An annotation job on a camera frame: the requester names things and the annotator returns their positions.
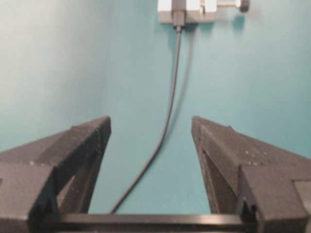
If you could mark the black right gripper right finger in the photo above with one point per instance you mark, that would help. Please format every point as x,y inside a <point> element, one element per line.
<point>256,180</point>

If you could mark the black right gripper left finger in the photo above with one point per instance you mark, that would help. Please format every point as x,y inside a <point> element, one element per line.
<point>56,174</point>

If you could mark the white clamp vise block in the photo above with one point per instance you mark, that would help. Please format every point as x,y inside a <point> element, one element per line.
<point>197,11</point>

